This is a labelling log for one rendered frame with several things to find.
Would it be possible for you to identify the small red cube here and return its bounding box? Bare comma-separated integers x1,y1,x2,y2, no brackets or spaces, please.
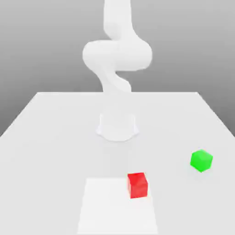
127,172,149,199

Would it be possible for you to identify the small green cube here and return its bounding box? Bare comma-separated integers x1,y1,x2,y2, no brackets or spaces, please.
190,149,214,173

